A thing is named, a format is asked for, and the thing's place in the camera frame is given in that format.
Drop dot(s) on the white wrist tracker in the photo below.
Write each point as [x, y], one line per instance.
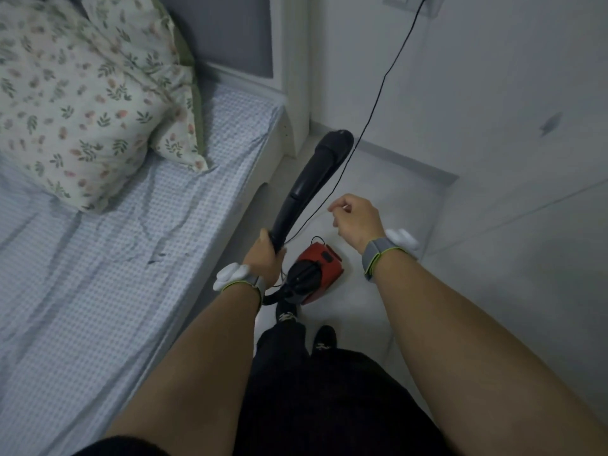
[230, 275]
[404, 239]

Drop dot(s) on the bed with checked sheet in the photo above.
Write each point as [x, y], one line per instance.
[119, 261]

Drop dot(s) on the black right shoe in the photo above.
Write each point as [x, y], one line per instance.
[324, 339]

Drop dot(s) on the floral pillow green edge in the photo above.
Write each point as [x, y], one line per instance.
[161, 66]

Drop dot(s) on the black striped trousers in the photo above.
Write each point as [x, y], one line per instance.
[323, 403]

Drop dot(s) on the white wall socket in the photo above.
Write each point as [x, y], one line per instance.
[404, 2]

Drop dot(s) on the black shirt sleeve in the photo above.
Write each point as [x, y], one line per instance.
[123, 448]

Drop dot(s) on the white wardrobe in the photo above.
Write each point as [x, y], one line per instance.
[522, 289]

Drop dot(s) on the black shoe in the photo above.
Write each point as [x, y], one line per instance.
[324, 339]
[286, 312]

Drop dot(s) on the person's right hand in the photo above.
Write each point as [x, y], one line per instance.
[358, 220]

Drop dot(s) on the white left wrist tracker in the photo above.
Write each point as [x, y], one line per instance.
[230, 275]

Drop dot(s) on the white right wrist tracker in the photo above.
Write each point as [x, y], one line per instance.
[404, 239]

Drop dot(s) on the black left shoe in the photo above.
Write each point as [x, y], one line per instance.
[286, 312]

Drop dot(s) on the person's left forearm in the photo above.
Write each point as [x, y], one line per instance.
[190, 375]

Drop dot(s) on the white bedside table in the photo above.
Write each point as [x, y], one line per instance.
[290, 66]

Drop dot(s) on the red vacuum cleaner body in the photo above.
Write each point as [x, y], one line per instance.
[320, 265]

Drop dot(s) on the white floral cloth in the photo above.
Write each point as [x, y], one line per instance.
[71, 104]

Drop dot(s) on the person's right forearm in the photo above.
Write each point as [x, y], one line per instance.
[475, 365]

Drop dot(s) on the grey left wrist band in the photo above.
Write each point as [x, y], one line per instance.
[249, 282]

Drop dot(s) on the person's left hand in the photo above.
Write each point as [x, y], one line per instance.
[263, 261]

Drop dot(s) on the white bed frame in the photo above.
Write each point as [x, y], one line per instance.
[261, 175]

